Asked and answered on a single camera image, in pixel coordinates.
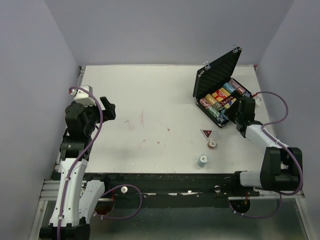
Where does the aluminium frame rail left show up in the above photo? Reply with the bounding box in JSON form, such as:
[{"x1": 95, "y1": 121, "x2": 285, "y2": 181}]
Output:
[{"x1": 39, "y1": 180, "x2": 60, "y2": 201}]

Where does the clear round dealer button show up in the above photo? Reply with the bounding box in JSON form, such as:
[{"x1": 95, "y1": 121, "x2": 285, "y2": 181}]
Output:
[{"x1": 211, "y1": 131, "x2": 222, "y2": 140}]

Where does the red white chip row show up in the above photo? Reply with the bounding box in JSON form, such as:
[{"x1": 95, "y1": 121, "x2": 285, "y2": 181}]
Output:
[{"x1": 199, "y1": 98, "x2": 212, "y2": 111}]

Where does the gold chip row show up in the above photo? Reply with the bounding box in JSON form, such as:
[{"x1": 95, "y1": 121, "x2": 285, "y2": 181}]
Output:
[{"x1": 205, "y1": 94, "x2": 218, "y2": 106}]

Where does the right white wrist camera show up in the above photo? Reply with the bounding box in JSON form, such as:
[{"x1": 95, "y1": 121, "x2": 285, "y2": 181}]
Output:
[{"x1": 252, "y1": 94, "x2": 262, "y2": 109}]

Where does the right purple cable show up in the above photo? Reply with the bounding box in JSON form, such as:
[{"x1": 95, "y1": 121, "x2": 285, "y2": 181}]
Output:
[{"x1": 228, "y1": 91, "x2": 304, "y2": 219}]

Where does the aluminium table edge rail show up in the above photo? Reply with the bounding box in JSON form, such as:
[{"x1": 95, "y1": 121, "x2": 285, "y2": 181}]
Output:
[{"x1": 76, "y1": 66, "x2": 86, "y2": 87}]

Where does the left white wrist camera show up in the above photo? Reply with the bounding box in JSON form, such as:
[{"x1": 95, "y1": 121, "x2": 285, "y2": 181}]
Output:
[{"x1": 69, "y1": 89, "x2": 96, "y2": 107}]

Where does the light blue chip stack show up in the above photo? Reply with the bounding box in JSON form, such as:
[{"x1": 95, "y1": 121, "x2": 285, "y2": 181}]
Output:
[
  {"x1": 223, "y1": 82, "x2": 237, "y2": 94},
  {"x1": 196, "y1": 154, "x2": 208, "y2": 168},
  {"x1": 221, "y1": 109, "x2": 230, "y2": 119}
]

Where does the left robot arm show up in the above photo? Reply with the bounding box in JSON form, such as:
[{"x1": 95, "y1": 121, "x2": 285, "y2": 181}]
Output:
[{"x1": 39, "y1": 97, "x2": 116, "y2": 240}]

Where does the red card deck box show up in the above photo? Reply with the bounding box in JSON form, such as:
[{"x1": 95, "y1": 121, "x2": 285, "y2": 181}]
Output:
[{"x1": 211, "y1": 87, "x2": 231, "y2": 102}]

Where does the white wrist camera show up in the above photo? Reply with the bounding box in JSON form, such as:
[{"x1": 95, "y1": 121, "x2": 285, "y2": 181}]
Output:
[
  {"x1": 252, "y1": 94, "x2": 262, "y2": 109},
  {"x1": 69, "y1": 89, "x2": 96, "y2": 107}
]

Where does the green blue chip row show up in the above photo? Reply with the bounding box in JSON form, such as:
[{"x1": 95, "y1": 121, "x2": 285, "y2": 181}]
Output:
[{"x1": 207, "y1": 106, "x2": 226, "y2": 125}]

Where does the red triangular dealer card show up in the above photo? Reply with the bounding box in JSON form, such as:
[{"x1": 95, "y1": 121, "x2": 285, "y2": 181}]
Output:
[{"x1": 200, "y1": 129, "x2": 213, "y2": 140}]

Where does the red white chip stack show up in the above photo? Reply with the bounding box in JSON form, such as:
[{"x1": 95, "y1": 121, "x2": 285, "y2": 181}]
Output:
[{"x1": 207, "y1": 139, "x2": 217, "y2": 149}]

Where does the black poker case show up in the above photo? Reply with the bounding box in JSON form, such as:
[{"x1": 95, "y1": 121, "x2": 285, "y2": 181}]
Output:
[{"x1": 192, "y1": 45, "x2": 253, "y2": 128}]

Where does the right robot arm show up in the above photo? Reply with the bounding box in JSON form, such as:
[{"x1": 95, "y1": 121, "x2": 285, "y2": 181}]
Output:
[{"x1": 227, "y1": 97, "x2": 303, "y2": 196}]

